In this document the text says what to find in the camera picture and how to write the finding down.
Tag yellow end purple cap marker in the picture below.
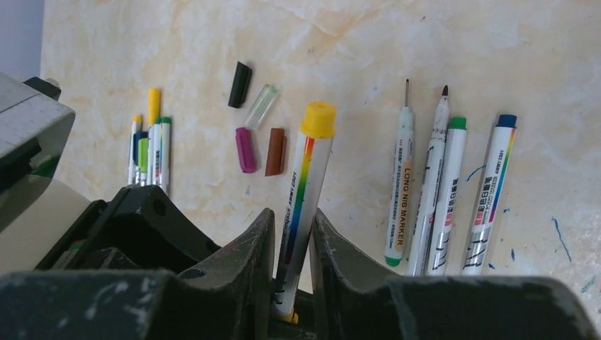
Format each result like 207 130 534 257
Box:
128 115 142 185

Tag black pen cap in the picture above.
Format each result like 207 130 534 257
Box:
228 62 253 108

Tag black cap brown marker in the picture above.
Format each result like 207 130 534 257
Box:
408 86 450 276

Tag yellow end rainbow marker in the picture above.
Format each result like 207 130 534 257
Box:
271 101 336 324

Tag brown pen cap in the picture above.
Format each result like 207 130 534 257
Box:
264 127 287 176

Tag translucent pen cap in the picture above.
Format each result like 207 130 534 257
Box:
244 84 279 130

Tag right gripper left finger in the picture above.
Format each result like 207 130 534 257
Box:
1 208 275 339

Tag blue cap marker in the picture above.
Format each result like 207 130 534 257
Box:
133 131 148 186

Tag green long nib marker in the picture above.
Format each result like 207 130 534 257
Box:
384 79 414 267

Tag blue end marker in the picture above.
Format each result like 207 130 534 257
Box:
461 113 517 276

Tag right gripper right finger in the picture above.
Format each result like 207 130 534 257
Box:
310 212 599 339

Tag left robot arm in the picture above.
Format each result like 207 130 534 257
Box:
1 74 218 277

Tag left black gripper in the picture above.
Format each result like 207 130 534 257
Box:
35 186 220 273

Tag purple pen cap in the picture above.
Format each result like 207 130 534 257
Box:
235 127 257 174

